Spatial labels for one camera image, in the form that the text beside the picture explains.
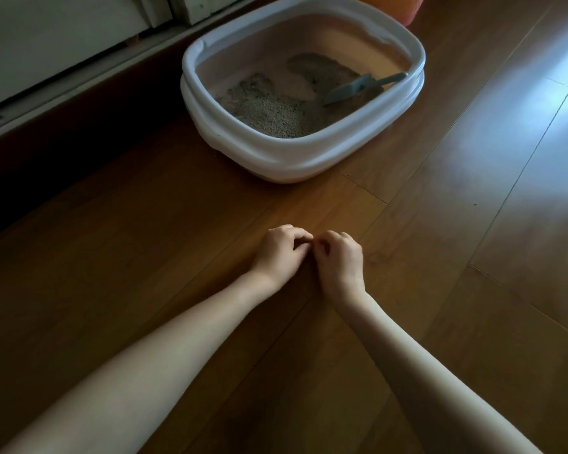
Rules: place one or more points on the person's left hand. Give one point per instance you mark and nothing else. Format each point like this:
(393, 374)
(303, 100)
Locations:
(277, 255)

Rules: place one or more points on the person's right hand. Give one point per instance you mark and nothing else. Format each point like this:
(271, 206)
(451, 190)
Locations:
(343, 269)

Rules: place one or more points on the person's left fingers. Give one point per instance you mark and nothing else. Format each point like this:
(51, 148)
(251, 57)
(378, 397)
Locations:
(296, 236)

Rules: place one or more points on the person's right fingers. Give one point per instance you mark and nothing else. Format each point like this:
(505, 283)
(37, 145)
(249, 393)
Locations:
(326, 243)

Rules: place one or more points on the person's left forearm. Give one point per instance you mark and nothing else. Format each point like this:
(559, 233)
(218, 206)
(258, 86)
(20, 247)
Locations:
(137, 368)

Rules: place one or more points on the person's right forearm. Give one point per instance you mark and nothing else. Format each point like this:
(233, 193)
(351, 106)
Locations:
(421, 373)

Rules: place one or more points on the white cat litter box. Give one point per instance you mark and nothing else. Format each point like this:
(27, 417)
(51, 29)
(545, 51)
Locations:
(246, 141)

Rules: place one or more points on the grey cat litter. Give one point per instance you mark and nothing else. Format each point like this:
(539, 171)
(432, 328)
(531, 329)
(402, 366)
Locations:
(284, 101)

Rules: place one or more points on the grey litter scoop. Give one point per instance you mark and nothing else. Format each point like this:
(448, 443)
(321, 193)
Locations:
(355, 87)

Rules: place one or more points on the orange container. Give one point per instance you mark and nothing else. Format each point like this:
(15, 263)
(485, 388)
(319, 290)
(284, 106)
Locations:
(393, 4)

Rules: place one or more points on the white door frame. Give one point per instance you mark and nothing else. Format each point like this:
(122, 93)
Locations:
(71, 37)

